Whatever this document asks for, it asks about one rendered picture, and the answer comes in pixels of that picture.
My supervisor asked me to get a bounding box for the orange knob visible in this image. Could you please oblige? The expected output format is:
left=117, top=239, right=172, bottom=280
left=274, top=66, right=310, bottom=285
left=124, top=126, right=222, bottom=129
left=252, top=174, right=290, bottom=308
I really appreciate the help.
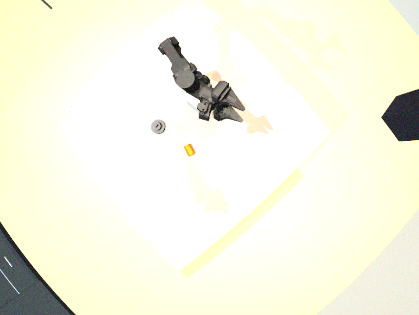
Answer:
left=184, top=144, right=195, bottom=156

